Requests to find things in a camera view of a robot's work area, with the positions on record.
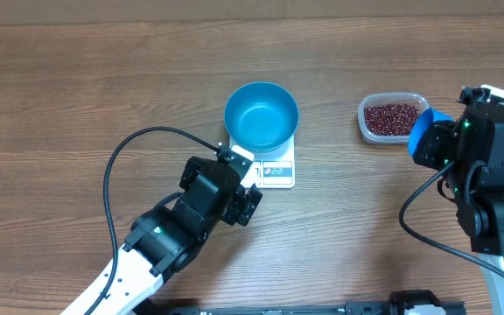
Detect clear plastic bean container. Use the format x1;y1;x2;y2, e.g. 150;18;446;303
358;92;430;144

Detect white digital kitchen scale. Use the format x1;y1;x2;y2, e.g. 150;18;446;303
229;132;296;189

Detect blue plastic scoop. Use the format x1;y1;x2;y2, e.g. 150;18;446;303
408;108;453;157

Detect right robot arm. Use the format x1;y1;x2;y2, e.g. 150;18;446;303
402;102;504;314

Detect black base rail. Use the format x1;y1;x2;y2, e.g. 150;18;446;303
133;289;467;315

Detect teal blue bowl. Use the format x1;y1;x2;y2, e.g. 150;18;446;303
224;81;300;152

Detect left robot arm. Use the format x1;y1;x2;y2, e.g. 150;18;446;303
64;147;263;314

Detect red adzuki beans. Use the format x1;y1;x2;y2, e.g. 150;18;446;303
363;103;419;136

